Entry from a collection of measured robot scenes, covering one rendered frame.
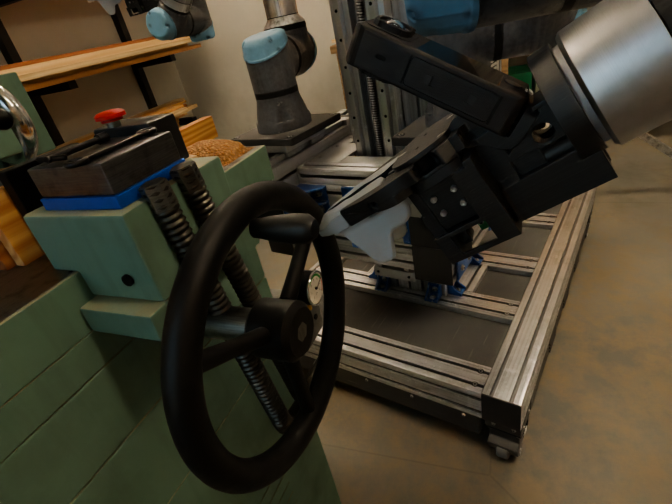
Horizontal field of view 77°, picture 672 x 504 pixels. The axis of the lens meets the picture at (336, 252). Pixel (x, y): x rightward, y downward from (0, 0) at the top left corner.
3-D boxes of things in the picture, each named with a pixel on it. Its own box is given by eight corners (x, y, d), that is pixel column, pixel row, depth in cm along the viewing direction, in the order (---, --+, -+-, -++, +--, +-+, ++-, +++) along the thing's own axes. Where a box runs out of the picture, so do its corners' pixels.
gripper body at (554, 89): (443, 270, 30) (629, 188, 23) (371, 176, 28) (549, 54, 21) (458, 220, 36) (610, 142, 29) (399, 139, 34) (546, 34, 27)
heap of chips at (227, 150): (225, 166, 63) (219, 147, 61) (163, 170, 68) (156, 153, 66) (255, 147, 69) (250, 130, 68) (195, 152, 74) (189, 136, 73)
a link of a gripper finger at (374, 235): (342, 291, 36) (432, 247, 31) (297, 238, 35) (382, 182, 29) (354, 270, 38) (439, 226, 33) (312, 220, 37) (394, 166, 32)
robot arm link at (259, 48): (245, 96, 109) (228, 39, 102) (268, 85, 120) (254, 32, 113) (286, 90, 105) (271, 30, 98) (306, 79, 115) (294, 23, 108)
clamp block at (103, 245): (161, 306, 38) (117, 217, 34) (64, 295, 44) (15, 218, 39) (247, 227, 50) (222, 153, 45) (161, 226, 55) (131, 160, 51)
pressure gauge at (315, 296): (316, 322, 74) (305, 284, 70) (296, 320, 75) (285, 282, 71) (329, 299, 79) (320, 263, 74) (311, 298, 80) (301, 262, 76)
